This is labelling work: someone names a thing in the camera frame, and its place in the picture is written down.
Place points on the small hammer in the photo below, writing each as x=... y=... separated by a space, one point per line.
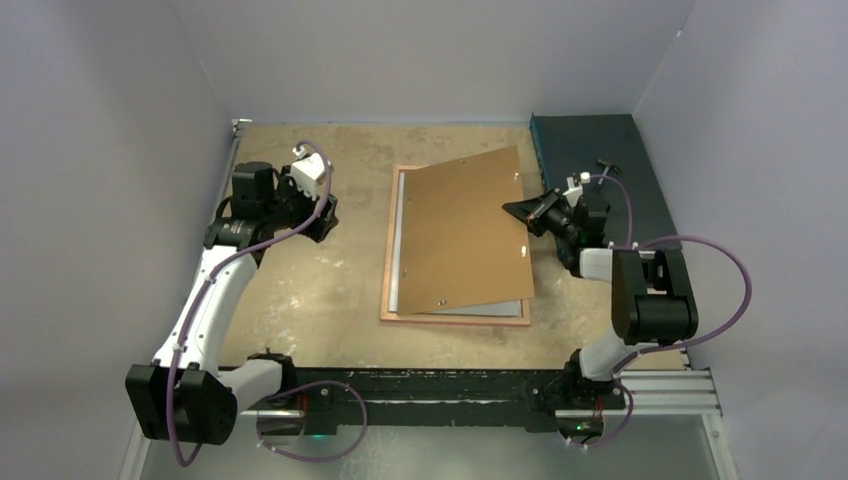
x=608 y=170

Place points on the seascape photo print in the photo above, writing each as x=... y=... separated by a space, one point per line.
x=509 y=308

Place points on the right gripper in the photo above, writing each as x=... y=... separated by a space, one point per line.
x=533 y=211

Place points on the pink picture frame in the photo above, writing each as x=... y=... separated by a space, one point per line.
x=388 y=313

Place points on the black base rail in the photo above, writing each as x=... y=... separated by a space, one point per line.
x=536 y=400

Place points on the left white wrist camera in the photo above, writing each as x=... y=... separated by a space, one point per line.
x=309 y=172

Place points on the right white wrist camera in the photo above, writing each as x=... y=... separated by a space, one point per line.
x=575 y=187

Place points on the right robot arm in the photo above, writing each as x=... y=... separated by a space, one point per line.
x=652 y=303

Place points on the dark blue box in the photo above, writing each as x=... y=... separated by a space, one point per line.
x=565 y=145

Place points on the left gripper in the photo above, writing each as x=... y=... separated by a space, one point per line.
x=287 y=185

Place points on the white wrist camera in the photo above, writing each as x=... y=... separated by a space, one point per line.
x=575 y=187
x=309 y=172

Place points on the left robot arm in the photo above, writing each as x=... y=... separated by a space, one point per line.
x=182 y=394

